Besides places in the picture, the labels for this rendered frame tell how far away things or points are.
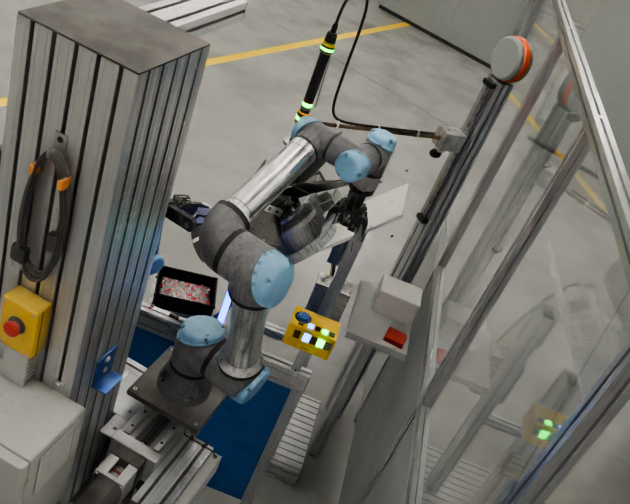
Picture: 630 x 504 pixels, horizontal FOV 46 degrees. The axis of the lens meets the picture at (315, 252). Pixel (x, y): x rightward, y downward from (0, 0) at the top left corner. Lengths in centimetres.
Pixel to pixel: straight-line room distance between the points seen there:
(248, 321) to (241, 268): 17
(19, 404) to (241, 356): 50
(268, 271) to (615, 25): 633
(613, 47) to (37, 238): 659
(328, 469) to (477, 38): 704
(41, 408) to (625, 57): 662
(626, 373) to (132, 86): 92
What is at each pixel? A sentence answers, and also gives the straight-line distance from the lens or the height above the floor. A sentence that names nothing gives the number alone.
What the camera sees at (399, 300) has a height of 96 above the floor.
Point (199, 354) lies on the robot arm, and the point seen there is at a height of 123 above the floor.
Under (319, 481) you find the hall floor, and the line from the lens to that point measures 344.
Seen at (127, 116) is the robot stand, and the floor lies 194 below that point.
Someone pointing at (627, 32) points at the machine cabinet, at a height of 133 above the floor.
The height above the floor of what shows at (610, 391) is 190.
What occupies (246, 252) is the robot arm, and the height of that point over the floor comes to 166.
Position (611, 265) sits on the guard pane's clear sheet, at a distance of 150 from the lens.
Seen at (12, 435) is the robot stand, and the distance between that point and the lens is 171.
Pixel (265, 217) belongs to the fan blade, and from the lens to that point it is 260.
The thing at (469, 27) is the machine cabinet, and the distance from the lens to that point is 970.
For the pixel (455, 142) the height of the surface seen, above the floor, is 155.
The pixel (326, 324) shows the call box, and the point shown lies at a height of 107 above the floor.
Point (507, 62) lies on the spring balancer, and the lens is 276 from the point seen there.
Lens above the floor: 256
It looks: 33 degrees down
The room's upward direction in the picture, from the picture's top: 23 degrees clockwise
